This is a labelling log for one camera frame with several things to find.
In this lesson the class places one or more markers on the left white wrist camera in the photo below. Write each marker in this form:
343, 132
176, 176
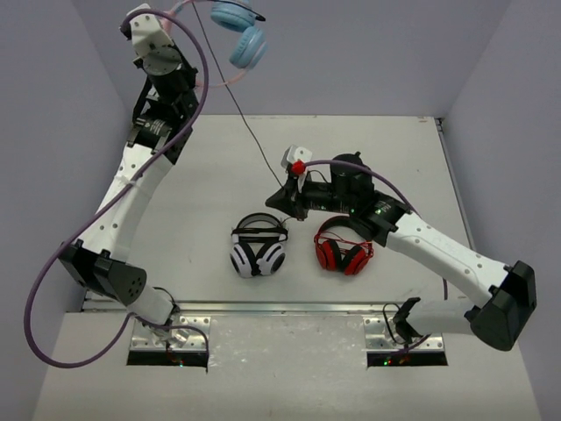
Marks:
146, 34

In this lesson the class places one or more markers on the aluminium table edge rail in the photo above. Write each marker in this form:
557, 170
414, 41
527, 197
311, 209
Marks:
232, 307

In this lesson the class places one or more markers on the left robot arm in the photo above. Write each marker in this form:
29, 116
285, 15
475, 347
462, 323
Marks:
161, 126

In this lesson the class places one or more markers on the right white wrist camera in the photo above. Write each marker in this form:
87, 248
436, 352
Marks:
294, 161

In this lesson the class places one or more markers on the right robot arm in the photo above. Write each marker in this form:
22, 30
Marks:
498, 298

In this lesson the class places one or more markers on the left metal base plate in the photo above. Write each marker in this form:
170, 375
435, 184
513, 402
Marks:
186, 338

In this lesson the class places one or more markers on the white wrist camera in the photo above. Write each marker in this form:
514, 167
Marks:
146, 34
294, 161

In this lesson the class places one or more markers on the white black headphones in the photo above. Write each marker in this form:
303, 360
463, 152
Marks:
258, 245

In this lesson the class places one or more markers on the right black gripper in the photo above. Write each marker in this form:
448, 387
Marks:
289, 200

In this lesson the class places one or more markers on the metal base plate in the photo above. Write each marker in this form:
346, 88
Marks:
378, 339
186, 338

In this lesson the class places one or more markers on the pink blue cat-ear headphones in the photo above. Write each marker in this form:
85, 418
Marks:
239, 16

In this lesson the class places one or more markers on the red black headphones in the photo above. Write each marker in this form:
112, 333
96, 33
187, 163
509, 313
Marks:
335, 253

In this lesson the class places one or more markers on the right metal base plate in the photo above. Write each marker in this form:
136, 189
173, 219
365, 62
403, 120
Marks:
378, 339

